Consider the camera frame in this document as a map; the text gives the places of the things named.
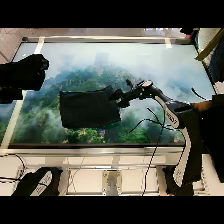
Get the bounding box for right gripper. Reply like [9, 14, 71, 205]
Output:
[112, 87, 142, 109]

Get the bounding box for dark blue jeans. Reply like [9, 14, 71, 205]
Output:
[59, 85, 122, 131]

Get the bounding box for black cable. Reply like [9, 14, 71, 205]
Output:
[0, 152, 28, 186]
[129, 99, 168, 197]

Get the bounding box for silver frame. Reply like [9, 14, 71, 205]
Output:
[0, 35, 206, 197]

